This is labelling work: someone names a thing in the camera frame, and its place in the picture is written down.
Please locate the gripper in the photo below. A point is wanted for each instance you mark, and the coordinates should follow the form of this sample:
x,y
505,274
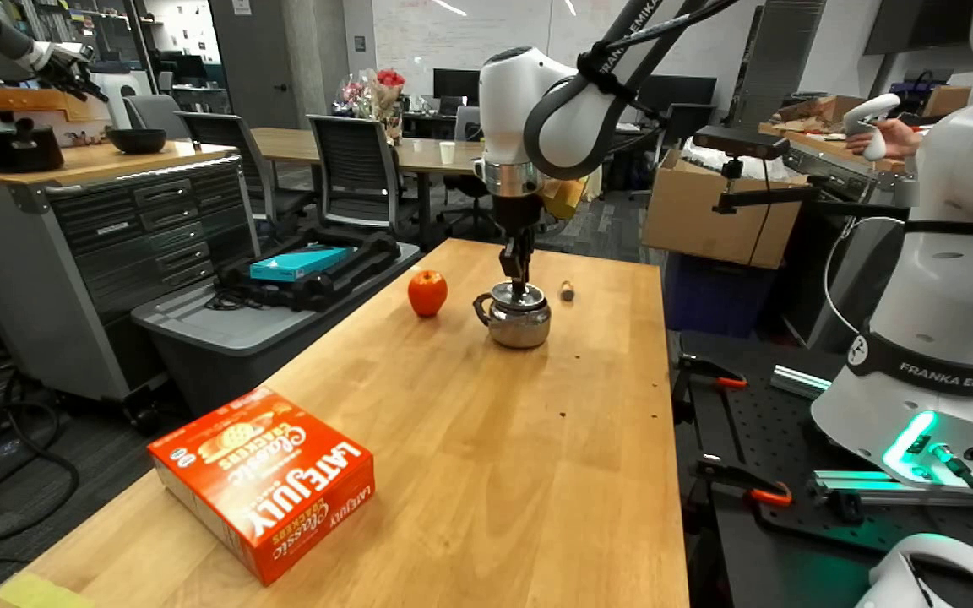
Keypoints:
x,y
519,213

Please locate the dark robot arm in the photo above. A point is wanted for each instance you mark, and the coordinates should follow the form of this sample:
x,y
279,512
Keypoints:
x,y
5,42

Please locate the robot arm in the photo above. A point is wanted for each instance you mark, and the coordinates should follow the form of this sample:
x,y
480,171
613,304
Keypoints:
x,y
951,279

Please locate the silver metal kettle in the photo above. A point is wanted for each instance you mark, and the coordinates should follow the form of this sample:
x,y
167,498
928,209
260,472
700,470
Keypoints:
x,y
520,325

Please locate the black pot with lid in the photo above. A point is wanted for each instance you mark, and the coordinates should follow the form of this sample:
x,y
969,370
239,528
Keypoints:
x,y
15,148

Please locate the orange fruit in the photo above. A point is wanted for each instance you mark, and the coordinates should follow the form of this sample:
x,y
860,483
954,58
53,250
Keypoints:
x,y
427,294

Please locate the white paper cup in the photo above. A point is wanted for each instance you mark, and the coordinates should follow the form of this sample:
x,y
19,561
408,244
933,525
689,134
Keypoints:
x,y
447,153

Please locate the wooden meeting table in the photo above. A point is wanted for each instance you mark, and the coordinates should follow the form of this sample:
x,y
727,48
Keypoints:
x,y
427,154

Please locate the black monitor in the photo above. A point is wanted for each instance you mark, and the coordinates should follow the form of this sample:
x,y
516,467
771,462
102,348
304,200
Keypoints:
x,y
455,85

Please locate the row of office chairs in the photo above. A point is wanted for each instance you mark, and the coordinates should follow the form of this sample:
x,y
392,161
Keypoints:
x,y
356,173

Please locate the blue bin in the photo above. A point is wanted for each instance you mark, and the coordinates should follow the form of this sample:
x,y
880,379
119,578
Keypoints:
x,y
719,295

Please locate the large cardboard box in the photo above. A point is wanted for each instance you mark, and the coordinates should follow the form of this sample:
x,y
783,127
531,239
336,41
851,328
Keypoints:
x,y
719,215

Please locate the flower bouquet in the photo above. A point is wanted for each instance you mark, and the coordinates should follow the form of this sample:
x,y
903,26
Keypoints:
x,y
381,97

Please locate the teal flat box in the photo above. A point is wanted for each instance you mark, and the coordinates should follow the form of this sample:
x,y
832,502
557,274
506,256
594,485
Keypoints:
x,y
301,262

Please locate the whiteboard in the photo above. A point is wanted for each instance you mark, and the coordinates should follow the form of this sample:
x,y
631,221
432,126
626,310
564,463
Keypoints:
x,y
453,38

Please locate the black and orange clamp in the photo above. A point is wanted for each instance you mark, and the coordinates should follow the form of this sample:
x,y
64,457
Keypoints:
x,y
719,376
748,485

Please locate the grey storage tote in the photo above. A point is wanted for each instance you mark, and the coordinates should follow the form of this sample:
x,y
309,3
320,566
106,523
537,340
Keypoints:
x,y
225,346

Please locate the grey door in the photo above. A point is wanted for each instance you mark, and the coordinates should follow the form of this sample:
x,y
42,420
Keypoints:
x,y
252,59

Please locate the orange cracker box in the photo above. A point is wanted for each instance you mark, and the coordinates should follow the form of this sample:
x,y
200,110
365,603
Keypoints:
x,y
267,481

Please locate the open cardboard box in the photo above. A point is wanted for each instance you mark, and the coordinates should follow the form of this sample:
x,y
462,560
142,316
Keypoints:
x,y
824,110

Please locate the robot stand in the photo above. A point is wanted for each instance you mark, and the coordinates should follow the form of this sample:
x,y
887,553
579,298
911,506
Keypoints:
x,y
757,540

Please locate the hand controller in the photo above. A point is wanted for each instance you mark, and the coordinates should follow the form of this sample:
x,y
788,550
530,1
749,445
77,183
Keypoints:
x,y
868,114

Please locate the black bowl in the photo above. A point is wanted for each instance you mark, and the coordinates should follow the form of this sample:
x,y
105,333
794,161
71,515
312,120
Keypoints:
x,y
137,140

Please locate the person's hand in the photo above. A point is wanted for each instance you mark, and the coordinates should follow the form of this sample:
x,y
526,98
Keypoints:
x,y
900,139

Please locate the grey tool cabinet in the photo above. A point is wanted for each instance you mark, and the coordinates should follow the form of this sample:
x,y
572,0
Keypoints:
x,y
98,270

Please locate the white headset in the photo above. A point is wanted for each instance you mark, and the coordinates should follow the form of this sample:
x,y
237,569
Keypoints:
x,y
934,578

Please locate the yellow tape strip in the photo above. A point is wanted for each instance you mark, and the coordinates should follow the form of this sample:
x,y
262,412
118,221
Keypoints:
x,y
43,593

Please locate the black folded frame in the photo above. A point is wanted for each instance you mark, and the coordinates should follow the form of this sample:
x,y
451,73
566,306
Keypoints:
x,y
334,283

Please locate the camera on mount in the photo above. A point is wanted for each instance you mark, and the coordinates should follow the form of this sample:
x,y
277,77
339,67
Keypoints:
x,y
740,142

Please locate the short aluminium rail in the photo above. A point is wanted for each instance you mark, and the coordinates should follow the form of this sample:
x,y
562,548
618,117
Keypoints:
x,y
799,382

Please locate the long aluminium rail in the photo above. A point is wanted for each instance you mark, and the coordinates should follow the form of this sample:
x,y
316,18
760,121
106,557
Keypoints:
x,y
850,485

